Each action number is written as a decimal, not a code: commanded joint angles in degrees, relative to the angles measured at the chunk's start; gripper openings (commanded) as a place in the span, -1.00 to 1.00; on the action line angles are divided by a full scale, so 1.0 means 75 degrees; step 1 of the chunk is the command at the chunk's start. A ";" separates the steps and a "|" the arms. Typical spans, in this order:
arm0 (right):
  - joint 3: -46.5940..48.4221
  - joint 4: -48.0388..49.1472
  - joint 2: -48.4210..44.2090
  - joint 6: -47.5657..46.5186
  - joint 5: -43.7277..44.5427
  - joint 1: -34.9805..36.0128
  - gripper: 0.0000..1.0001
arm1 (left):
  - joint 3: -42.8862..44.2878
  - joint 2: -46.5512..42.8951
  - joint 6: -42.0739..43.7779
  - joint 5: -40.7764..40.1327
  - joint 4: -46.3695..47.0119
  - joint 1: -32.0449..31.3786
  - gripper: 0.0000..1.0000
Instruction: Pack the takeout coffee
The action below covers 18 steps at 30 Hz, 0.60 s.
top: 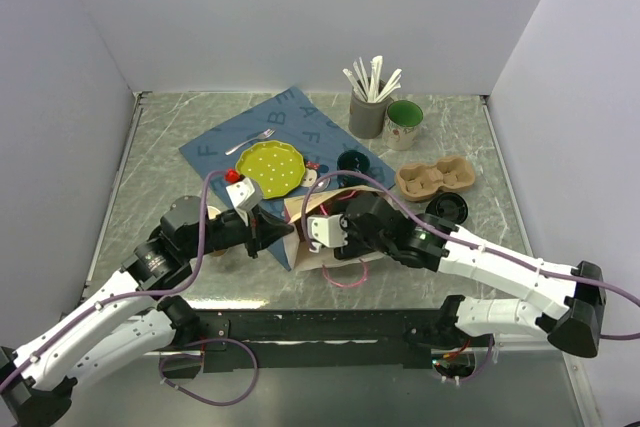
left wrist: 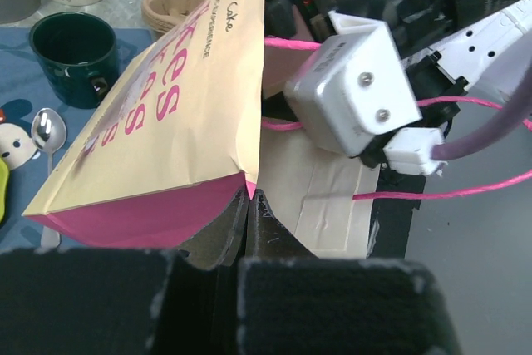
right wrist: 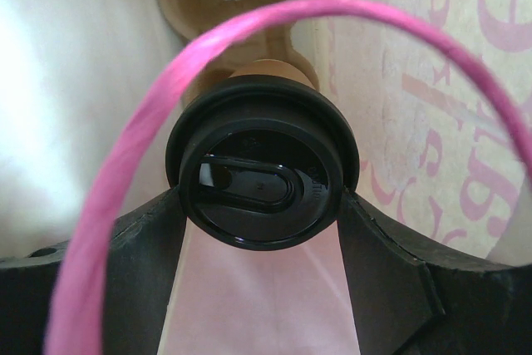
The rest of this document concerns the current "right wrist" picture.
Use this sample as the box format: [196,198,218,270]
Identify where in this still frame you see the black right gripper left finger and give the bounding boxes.
[1,189,186,354]

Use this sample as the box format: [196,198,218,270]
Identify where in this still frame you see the kraft paper cakes bag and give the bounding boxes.
[1,0,531,354]

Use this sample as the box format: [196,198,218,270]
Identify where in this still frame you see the brown paper coffee cup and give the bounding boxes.
[230,59,314,88]

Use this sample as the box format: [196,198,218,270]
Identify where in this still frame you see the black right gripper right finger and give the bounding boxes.
[337,190,531,354]

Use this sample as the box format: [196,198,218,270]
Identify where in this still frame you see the black plastic cup lid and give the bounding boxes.
[165,75,360,251]

